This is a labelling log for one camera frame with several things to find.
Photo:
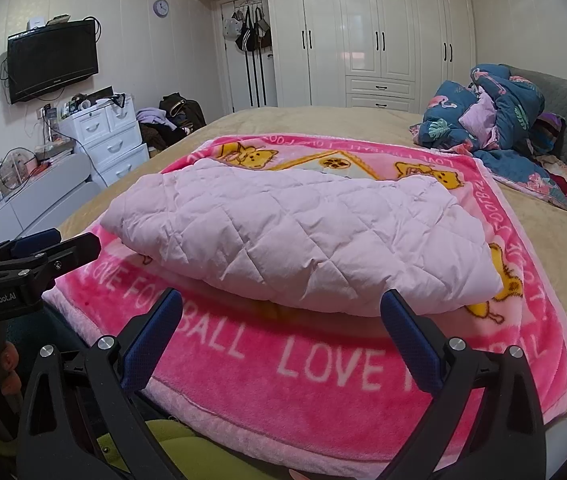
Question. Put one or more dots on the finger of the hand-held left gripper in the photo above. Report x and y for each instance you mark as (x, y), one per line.
(76, 252)
(38, 241)

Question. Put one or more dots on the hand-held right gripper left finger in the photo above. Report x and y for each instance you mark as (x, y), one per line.
(153, 340)

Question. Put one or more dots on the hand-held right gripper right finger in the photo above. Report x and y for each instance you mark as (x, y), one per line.
(411, 342)

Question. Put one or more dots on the pink quilted jacket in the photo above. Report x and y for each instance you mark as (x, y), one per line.
(288, 240)

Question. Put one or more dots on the person's left hand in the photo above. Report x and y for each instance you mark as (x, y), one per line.
(9, 365)

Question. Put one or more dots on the grey low cabinet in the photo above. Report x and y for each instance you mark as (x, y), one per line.
(48, 200)

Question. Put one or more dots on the white drawer chest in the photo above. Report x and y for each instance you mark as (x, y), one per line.
(108, 145)

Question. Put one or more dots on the pink printed blanket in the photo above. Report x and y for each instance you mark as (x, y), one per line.
(263, 385)

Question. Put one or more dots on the person's yellow-green top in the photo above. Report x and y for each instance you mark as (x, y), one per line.
(188, 455)

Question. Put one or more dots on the lilac garment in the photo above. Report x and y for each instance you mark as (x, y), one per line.
(152, 116)

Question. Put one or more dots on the small black object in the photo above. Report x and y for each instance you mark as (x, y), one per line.
(111, 97)

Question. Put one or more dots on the dark travel bag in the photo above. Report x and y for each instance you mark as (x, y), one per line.
(183, 110)

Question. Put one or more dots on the black flat television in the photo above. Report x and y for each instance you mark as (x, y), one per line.
(51, 60)

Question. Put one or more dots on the white door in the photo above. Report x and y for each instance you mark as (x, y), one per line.
(228, 80)

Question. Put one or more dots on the beige bed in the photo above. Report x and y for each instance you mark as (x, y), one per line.
(313, 120)

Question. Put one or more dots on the purple cloth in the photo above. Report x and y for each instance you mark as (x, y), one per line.
(548, 132)

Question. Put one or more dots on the blue flamingo quilt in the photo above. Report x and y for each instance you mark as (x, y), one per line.
(508, 110)

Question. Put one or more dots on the white hanging bag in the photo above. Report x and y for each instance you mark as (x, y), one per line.
(232, 30)

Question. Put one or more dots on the black striped hanging bag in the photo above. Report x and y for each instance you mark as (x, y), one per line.
(247, 32)

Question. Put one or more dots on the grey hanging bag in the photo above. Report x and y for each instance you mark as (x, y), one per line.
(265, 32)

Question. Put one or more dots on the white wardrobe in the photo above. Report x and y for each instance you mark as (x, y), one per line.
(363, 35)

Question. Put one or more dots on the purple wall clock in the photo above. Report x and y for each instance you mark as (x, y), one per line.
(161, 8)

